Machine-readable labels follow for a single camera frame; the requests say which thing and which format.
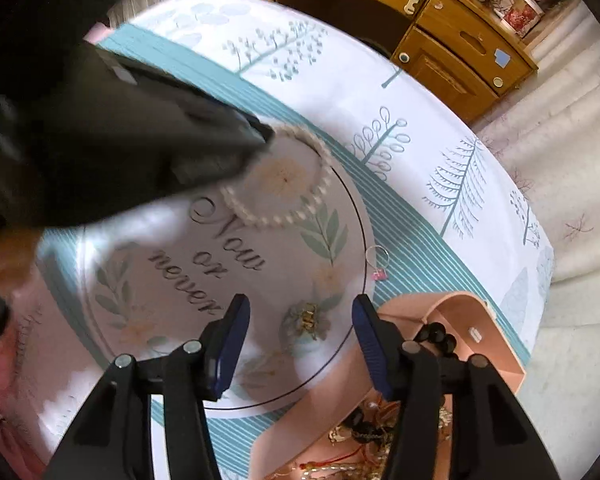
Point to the printed teal white tablecloth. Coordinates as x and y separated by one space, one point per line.
398 169

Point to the silver ring pink stone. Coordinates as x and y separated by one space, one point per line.
378 258

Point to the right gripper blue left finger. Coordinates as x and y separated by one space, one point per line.
223 340

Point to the cream floral curtain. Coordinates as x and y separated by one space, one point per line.
547 136

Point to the blue flower brooch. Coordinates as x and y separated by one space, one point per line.
306 321

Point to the floral paper cup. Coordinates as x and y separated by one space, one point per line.
522 16

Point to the pink blanket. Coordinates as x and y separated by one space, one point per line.
17 455

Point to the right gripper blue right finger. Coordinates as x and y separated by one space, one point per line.
381 344

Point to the wooden desk with drawers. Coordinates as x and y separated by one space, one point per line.
455 48

